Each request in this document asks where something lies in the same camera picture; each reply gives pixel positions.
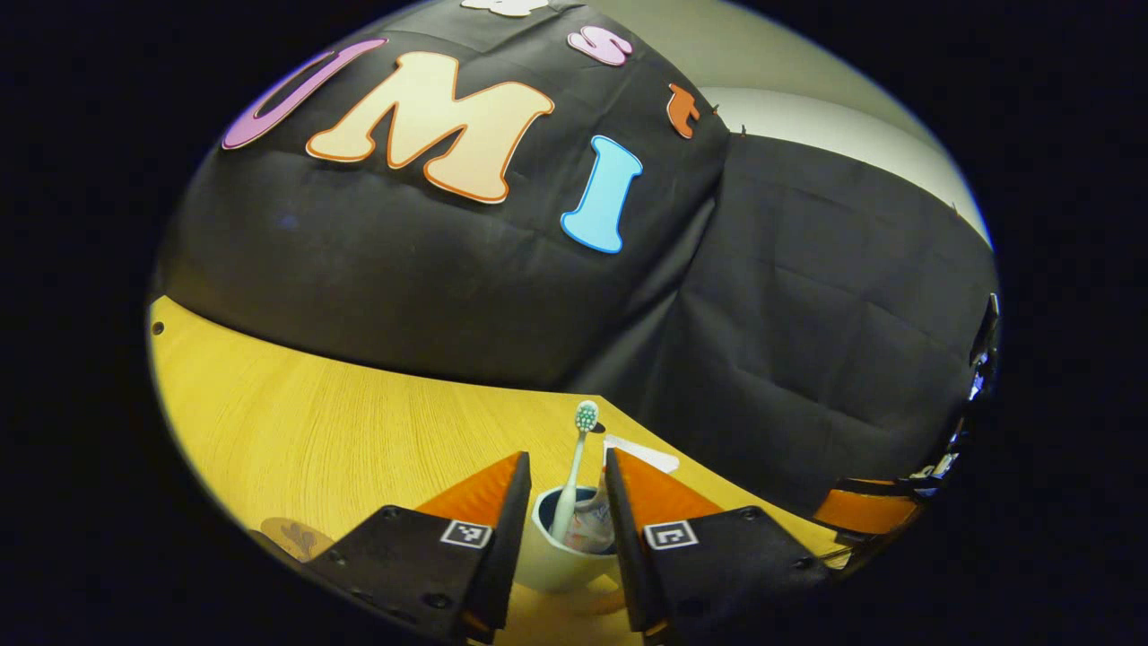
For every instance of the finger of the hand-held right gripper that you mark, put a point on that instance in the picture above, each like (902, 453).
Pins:
(865, 513)

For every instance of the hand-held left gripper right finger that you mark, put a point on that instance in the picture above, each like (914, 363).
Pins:
(623, 547)

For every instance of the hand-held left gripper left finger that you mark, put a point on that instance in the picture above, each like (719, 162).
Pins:
(509, 538)

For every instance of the white toothpaste tube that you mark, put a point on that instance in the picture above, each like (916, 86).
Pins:
(594, 531)

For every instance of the pale green toothbrush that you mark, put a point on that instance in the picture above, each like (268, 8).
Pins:
(574, 467)

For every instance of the round cork coaster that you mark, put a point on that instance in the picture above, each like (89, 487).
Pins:
(300, 538)

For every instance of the wooden desktop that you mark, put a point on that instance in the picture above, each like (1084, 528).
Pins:
(314, 431)

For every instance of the black backdrop cloth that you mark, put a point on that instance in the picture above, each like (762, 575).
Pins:
(448, 269)

